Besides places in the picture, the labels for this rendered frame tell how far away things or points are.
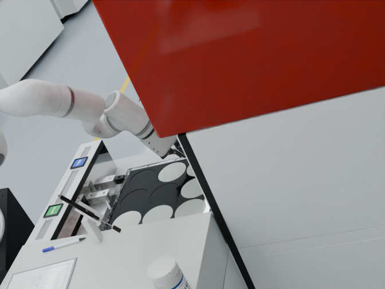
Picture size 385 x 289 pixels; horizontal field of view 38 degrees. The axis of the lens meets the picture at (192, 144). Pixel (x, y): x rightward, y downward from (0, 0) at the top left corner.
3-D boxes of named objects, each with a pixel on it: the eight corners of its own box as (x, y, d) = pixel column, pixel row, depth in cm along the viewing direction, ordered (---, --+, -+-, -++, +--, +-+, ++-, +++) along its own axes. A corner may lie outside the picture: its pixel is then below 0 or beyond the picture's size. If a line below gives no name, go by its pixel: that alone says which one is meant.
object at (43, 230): (117, 167, 220) (101, 139, 213) (70, 273, 176) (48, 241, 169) (97, 171, 223) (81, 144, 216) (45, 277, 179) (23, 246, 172)
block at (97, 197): (112, 195, 193) (108, 188, 191) (109, 201, 190) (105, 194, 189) (92, 199, 196) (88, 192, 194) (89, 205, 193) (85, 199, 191)
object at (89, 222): (114, 231, 160) (94, 197, 153) (111, 241, 156) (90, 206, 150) (96, 235, 162) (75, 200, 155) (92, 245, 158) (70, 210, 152)
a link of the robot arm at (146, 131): (144, 108, 179) (150, 113, 181) (128, 130, 179) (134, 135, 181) (154, 115, 172) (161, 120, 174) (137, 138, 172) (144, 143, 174)
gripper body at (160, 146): (150, 110, 180) (174, 128, 186) (131, 136, 180) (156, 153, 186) (159, 117, 174) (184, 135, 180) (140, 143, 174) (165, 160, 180)
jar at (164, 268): (193, 280, 132) (178, 252, 127) (188, 304, 126) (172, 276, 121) (166, 284, 134) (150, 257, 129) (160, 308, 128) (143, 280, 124)
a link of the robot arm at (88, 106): (38, 135, 155) (114, 144, 180) (75, 106, 147) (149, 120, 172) (30, 108, 158) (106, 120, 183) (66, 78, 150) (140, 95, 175)
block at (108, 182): (118, 180, 199) (114, 174, 198) (116, 186, 197) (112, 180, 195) (99, 184, 202) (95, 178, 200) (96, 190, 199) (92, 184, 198)
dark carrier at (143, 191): (222, 152, 187) (221, 151, 186) (207, 222, 159) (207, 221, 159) (131, 172, 198) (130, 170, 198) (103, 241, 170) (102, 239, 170)
